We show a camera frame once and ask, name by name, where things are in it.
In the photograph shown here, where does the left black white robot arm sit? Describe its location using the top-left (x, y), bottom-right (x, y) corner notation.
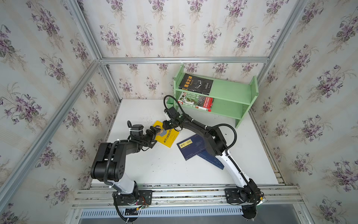
top-left (90, 121), bottom-right (160, 198)

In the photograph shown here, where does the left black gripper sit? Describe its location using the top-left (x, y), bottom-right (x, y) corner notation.
top-left (139, 126), bottom-right (160, 148)

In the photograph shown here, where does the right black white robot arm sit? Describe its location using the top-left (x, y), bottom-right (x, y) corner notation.
top-left (163, 95), bottom-right (264, 205)

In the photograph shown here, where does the green wooden bookshelf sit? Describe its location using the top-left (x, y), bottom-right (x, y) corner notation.
top-left (166, 65), bottom-right (260, 128)

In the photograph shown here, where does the white slotted cable duct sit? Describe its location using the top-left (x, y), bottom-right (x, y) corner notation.
top-left (80, 205), bottom-right (243, 219)

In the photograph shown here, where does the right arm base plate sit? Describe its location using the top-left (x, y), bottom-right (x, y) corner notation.
top-left (224, 187), bottom-right (246, 204)

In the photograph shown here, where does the aluminium mounting rail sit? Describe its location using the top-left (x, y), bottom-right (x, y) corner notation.
top-left (71, 184), bottom-right (304, 209)

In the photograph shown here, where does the dark blue hardcover book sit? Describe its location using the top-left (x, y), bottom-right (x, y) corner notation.
top-left (177, 134), bottom-right (206, 161)

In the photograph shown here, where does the green red plant book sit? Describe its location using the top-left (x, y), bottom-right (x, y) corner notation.
top-left (178, 92), bottom-right (214, 112)

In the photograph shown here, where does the yellow cartoon book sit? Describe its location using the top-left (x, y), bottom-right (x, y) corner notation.
top-left (153, 121), bottom-right (180, 148)

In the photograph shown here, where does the aluminium frame horizontal bar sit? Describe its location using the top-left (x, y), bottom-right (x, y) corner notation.
top-left (100, 57), bottom-right (269, 64)

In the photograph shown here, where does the black book gold title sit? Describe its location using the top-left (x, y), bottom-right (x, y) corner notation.
top-left (179, 73), bottom-right (213, 95)

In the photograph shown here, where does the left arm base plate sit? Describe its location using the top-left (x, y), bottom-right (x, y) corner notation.
top-left (112, 190), bottom-right (153, 206)

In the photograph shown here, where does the blue thin booklet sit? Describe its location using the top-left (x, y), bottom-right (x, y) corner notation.
top-left (197, 150), bottom-right (224, 170)

